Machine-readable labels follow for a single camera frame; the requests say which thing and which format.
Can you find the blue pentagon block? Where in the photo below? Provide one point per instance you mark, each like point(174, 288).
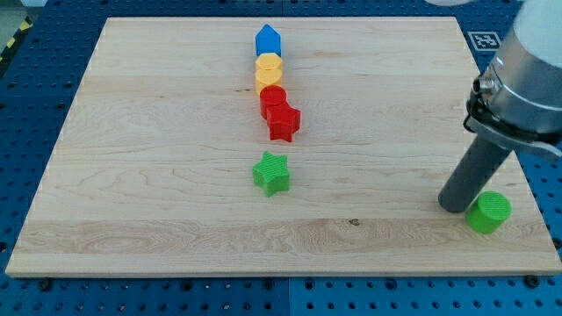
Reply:
point(268, 40)

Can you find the white fiducial marker tag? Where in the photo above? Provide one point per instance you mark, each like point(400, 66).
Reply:
point(484, 41)

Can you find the grey cylindrical pointer tool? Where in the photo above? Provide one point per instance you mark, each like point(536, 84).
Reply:
point(477, 166)

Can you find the light wooden board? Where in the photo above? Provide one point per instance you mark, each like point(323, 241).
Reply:
point(151, 175)

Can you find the red star block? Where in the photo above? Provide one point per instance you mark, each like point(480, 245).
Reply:
point(283, 122)

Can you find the red cylinder block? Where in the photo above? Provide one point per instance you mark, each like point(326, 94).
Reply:
point(270, 96)

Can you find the yellow hexagon block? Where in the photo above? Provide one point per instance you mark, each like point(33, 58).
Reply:
point(269, 61)

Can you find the green cylinder block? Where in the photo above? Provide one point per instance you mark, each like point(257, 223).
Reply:
point(488, 212)

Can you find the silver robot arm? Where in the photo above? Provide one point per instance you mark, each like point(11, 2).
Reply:
point(516, 103)

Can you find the green star block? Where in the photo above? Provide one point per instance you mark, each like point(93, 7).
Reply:
point(271, 174)

